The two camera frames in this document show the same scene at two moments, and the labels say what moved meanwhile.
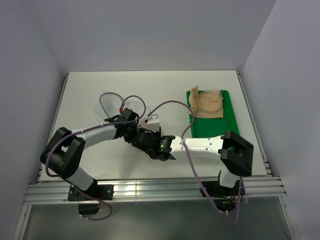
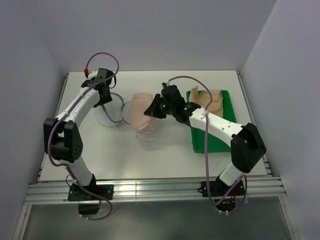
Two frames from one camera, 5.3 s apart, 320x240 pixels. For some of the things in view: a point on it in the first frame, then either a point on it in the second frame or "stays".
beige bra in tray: (206, 103) stays
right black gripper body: (157, 133) -> (160, 109)
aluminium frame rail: (269, 187) stays
